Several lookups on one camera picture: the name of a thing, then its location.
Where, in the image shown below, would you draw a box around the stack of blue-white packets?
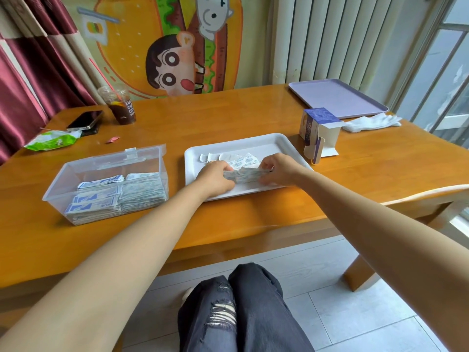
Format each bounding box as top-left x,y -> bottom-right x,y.
65,175 -> 125,225

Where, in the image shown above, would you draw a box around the clear plastic storage box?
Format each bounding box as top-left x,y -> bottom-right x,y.
42,144 -> 169,226

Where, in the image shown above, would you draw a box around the green wet wipe packet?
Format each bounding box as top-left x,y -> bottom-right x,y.
24,130 -> 82,152

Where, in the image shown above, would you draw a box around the smartphone with dark screen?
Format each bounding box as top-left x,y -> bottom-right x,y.
66,110 -> 105,132

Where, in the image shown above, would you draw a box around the white plastic tray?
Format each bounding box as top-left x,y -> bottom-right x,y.
184,133 -> 314,202

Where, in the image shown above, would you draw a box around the bundle of bandage packets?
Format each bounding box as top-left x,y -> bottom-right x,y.
223,166 -> 273,184

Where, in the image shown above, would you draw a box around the black ripped jeans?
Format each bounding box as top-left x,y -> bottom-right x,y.
177,263 -> 316,352

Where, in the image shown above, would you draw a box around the cartoon burger wall hanging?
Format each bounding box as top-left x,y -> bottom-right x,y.
60,0 -> 273,101

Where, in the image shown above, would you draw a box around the person's right hand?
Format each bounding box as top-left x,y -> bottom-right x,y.
258,153 -> 312,187

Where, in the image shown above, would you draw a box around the blue-white cardboard box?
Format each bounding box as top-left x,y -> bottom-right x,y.
298,107 -> 345,165

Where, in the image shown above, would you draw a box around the plastic cup with dark drink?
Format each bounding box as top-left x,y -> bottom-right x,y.
97,84 -> 137,126

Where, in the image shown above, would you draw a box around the white cloth gloves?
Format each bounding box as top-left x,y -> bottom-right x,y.
342,112 -> 403,134

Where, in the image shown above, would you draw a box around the window with metal frame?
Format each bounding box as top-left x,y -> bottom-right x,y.
388,0 -> 469,149

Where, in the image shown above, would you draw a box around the person's left hand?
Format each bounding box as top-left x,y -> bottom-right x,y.
194,160 -> 237,199

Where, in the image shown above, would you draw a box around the maroon and beige curtain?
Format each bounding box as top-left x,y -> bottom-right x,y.
0,0 -> 107,166

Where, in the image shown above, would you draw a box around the red drinking straw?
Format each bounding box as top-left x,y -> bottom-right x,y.
89,58 -> 124,104

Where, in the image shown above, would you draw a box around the person's right forearm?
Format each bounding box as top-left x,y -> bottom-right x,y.
296,165 -> 469,352

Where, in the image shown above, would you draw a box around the person's left forearm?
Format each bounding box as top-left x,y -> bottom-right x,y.
0,181 -> 217,352

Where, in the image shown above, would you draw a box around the wooden chair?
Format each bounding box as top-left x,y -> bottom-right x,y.
342,185 -> 469,292

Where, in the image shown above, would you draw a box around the stack of grey packets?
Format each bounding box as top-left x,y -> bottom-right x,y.
119,172 -> 168,214

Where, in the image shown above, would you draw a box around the lilac plastic tray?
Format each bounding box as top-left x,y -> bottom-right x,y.
288,79 -> 389,120

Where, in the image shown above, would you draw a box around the pile of loose white wrappers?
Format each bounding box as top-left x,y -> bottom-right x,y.
199,153 -> 263,170

